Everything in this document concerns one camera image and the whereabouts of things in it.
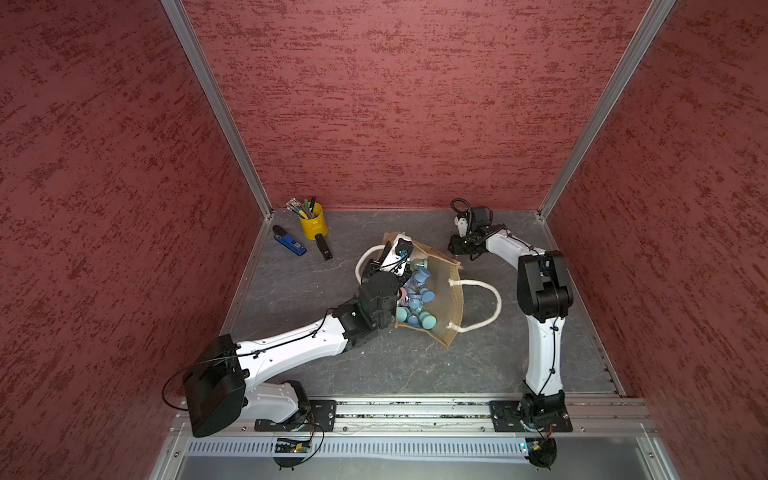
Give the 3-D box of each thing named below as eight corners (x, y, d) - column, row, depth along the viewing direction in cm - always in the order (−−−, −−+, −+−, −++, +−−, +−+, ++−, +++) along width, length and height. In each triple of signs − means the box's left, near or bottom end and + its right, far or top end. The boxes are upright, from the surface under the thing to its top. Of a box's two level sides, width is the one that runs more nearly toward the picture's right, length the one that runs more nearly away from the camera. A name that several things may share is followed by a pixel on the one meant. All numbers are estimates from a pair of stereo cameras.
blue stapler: (270, 234, 114) (268, 229, 112) (279, 229, 116) (277, 224, 114) (299, 257, 107) (297, 252, 105) (307, 251, 109) (306, 246, 107)
